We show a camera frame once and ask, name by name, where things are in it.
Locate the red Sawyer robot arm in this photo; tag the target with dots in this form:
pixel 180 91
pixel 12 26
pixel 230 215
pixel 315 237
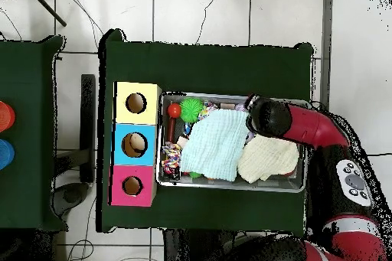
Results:
pixel 272 117

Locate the wooden box with three holes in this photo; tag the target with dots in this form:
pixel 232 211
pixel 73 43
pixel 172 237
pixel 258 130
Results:
pixel 135 132

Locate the clear shallow mesh bin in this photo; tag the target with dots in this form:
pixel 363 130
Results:
pixel 233 186

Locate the green spiky ball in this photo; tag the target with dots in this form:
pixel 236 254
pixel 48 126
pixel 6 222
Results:
pixel 192 110

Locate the mint knitted cloth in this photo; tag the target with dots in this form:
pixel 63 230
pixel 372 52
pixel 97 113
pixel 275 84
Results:
pixel 217 144

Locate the red maraca rattle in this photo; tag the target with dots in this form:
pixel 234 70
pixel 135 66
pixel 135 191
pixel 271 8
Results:
pixel 174 110

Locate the dark green tablecloth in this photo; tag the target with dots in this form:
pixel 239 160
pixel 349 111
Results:
pixel 214 71

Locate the cream knitted cloth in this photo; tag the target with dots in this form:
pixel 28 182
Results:
pixel 266 158

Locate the black panel stand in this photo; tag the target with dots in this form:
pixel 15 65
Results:
pixel 88 120

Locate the grey round stand base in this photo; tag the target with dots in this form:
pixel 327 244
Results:
pixel 73 195

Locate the dark green side cloth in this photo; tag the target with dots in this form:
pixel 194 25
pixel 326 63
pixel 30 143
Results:
pixel 30 89

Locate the black rod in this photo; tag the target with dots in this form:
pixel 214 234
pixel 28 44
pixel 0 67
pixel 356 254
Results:
pixel 49 9

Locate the red round disc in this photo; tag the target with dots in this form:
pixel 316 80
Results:
pixel 5 116

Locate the blue round disc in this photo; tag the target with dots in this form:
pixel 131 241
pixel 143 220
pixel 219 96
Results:
pixel 5 154

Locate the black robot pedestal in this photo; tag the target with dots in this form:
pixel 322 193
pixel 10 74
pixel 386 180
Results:
pixel 196 249

